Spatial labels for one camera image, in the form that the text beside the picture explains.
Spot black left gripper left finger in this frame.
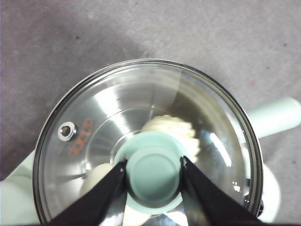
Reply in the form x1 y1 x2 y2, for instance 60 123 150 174
48 159 128 226

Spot glass pot lid green knob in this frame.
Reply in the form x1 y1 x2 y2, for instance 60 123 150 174
31 58 264 226

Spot pleated white bun green specks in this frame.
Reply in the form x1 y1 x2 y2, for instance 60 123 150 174
140 114 201 163

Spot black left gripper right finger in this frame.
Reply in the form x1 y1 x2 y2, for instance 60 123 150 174
180 156 268 226

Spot green breakfast machine base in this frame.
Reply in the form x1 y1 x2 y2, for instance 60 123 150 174
0 150 282 226

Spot green pot with long handle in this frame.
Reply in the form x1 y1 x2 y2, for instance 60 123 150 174
32 60 301 226

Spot smooth white cylindrical bun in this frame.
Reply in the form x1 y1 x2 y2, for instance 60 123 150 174
80 161 116 196

